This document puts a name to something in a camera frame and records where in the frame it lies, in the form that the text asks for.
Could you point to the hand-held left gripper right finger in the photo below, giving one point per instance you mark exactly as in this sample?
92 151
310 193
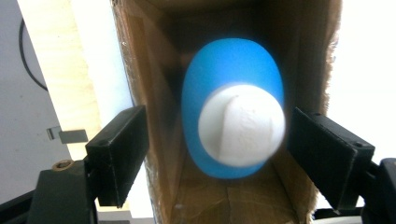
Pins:
336 158

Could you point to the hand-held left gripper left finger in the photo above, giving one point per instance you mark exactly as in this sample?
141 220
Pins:
116 155

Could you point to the blue cardboard box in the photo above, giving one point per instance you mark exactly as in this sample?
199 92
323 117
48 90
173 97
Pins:
155 109

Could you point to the blue bottle with white cap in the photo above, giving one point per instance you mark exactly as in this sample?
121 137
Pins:
230 93

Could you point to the white paper sheet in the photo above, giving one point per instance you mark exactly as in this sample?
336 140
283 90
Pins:
102 62

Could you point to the metal table bracket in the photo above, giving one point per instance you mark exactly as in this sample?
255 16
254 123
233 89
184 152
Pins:
73 136

